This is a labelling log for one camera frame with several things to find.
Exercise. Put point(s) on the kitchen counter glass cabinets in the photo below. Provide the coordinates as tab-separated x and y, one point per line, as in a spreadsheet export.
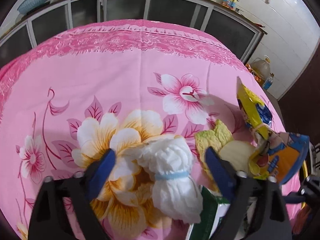
237	33

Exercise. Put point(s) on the yellow foam net piece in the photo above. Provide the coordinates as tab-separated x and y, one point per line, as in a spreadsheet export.
236	152

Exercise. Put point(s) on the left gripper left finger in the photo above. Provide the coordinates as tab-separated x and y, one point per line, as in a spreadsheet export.
85	188

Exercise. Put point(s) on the large cooking oil jug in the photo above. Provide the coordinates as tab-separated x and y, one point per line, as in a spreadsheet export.
261	67

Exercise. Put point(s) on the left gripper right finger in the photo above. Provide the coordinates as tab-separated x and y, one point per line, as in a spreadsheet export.
237	188

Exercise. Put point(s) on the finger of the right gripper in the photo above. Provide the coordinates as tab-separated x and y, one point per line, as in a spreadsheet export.
294	198

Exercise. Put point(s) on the green white milk carton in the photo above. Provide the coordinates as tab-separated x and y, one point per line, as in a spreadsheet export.
215	208

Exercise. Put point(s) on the yellow blue snack bag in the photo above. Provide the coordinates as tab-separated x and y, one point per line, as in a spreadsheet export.
255	112

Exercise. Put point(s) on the pink floral tablecloth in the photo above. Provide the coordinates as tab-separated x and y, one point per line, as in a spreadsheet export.
114	84

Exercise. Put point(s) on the white tissue bundle blue band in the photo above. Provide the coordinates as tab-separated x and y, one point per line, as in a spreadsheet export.
174	192

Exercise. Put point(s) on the yellow detergent bottles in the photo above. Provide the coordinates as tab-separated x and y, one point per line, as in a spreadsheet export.
231	4

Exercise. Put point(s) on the yellow rimmed trash bin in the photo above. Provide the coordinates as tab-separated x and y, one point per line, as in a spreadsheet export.
305	175

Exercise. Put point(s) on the small clear plastic bottle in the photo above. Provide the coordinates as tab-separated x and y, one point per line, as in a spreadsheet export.
269	81

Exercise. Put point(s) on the blue orange snack wrapper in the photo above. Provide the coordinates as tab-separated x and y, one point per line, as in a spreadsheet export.
280	156

